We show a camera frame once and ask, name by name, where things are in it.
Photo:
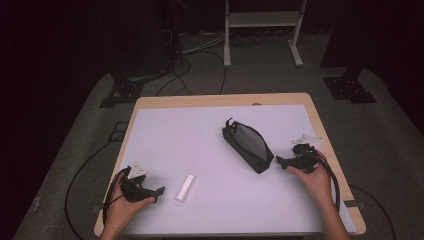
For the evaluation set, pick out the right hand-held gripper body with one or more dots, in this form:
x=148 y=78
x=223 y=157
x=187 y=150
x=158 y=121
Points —
x=304 y=156

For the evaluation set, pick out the white table mat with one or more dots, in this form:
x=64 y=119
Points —
x=216 y=200

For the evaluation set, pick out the person's right hand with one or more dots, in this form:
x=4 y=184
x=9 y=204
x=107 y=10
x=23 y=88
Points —
x=315 y=185

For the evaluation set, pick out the person's left hand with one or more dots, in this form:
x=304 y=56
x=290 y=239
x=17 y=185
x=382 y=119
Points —
x=121 y=210

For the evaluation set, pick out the white stick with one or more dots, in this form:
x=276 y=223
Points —
x=185 y=188

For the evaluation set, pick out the black pencil case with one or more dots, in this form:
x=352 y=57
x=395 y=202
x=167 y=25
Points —
x=250 y=146

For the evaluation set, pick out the wooden table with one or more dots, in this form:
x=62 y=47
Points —
x=200 y=100

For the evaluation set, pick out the white metal stand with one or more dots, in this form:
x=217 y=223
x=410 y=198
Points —
x=263 y=19

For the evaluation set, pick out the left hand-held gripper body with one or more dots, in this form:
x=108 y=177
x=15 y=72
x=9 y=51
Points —
x=133 y=191

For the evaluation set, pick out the black stand base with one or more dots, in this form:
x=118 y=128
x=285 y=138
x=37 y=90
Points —
x=121 y=95
x=350 y=88

